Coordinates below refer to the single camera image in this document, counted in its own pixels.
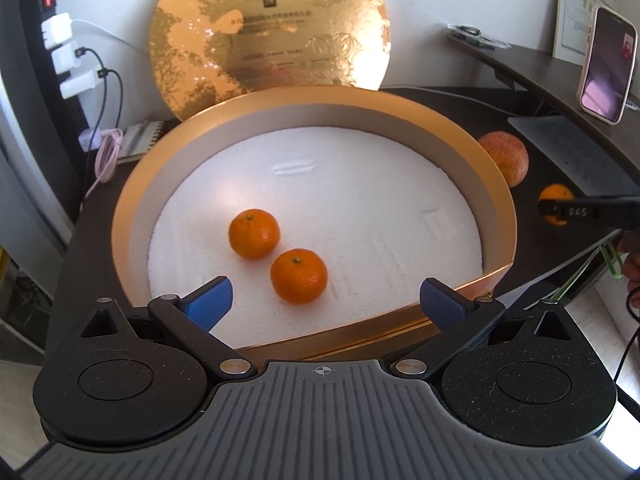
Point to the black power strip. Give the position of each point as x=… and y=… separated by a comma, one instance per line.
x=35, y=120

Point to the grey printed paper sheet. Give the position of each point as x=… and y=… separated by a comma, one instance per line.
x=575, y=152

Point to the dark raised desk shelf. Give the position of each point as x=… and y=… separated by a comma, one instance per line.
x=540, y=67

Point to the spiral notebook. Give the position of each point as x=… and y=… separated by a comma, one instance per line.
x=137, y=141

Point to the red apple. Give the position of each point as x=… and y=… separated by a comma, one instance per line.
x=507, y=157

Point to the orange mandarin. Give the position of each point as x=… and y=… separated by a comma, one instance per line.
x=254, y=234
x=298, y=276
x=556, y=192

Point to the person's right hand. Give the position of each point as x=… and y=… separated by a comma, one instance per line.
x=632, y=270

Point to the white charger plug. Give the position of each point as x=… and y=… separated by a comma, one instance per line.
x=56, y=31
x=79, y=85
x=67, y=58

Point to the dark desktop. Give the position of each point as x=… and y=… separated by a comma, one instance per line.
x=545, y=255

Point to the clear plastic object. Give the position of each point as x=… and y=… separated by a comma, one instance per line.
x=475, y=36

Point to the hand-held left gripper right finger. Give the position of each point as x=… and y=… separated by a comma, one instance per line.
x=441, y=303

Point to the framed certificate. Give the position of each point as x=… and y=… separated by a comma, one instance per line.
x=575, y=5

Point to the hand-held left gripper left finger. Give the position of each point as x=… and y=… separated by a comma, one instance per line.
x=212, y=301

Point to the round golden gift box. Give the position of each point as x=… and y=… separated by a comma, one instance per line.
x=325, y=185

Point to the smartphone with pale case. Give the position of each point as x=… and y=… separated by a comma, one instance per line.
x=606, y=65

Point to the round golden box lid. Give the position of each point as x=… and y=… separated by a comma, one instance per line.
x=270, y=25

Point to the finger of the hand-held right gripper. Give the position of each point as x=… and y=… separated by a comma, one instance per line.
x=590, y=210

